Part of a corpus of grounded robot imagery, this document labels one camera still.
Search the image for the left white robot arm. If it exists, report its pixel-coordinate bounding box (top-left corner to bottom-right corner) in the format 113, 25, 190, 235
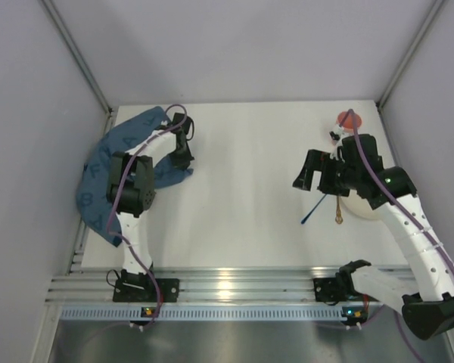
106, 113, 194, 275

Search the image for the blue letter placemat cloth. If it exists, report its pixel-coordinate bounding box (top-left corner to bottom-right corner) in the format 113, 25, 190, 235
74, 106, 194, 249

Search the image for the aluminium mounting rail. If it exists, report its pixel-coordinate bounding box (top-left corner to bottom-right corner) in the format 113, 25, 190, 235
45, 266, 454, 303

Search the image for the pink plastic cup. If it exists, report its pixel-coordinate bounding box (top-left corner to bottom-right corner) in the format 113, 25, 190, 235
329, 110, 362, 144

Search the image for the left aluminium frame post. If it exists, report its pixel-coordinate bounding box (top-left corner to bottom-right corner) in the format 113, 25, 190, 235
39, 0, 113, 115

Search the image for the perforated grey cable duct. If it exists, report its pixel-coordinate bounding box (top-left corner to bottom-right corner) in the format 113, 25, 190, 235
60, 306, 368, 321

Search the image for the cream round plate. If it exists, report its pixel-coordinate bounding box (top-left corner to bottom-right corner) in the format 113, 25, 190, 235
341, 194, 381, 221

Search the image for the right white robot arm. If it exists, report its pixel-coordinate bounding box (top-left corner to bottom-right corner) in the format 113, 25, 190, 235
292, 134, 454, 340

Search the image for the gold metal fork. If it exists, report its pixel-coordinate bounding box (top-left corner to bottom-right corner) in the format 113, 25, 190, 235
335, 196, 344, 225

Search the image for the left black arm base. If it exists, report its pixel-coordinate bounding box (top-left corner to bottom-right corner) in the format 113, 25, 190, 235
113, 278, 180, 303

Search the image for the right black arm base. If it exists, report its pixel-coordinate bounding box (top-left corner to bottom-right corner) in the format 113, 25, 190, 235
313, 277, 364, 305

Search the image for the right aluminium frame post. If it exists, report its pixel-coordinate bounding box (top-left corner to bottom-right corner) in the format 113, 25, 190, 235
376, 0, 448, 113

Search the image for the aluminium frame post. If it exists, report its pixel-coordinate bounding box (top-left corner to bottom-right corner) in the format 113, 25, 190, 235
39, 0, 113, 115
376, 0, 448, 113

